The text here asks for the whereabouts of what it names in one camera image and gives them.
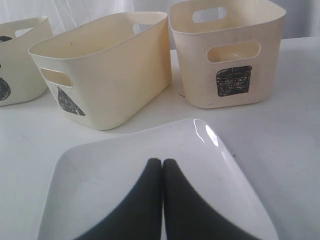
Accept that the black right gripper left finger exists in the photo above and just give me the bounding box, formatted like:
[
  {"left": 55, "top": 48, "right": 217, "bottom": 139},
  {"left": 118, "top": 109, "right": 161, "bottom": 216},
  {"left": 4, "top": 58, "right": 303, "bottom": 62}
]
[{"left": 77, "top": 158, "right": 163, "bottom": 240}]

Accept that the cream bin with triangle mark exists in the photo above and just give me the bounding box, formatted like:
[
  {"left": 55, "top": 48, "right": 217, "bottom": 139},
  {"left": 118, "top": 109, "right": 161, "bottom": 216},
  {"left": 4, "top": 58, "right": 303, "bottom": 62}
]
[{"left": 28, "top": 11, "right": 172, "bottom": 130}]

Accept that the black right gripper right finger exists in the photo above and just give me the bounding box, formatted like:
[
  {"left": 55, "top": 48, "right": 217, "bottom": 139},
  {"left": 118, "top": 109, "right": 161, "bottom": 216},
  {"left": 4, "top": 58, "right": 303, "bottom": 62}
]
[{"left": 163, "top": 159, "right": 265, "bottom": 240}]

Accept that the cream bin with square mark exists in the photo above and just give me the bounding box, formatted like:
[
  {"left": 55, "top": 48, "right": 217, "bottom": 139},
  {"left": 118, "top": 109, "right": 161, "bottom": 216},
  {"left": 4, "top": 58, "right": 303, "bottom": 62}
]
[{"left": 169, "top": 0, "right": 286, "bottom": 109}]

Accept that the white square plate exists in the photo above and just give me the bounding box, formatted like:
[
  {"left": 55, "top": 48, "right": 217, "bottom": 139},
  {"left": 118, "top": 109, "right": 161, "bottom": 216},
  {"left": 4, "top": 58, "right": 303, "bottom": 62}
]
[{"left": 37, "top": 118, "right": 278, "bottom": 240}]

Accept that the cream bin with circle mark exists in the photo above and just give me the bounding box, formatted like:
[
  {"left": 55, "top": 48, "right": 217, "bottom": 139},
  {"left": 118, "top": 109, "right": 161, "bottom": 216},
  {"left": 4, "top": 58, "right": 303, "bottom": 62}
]
[{"left": 0, "top": 16, "right": 53, "bottom": 107}]

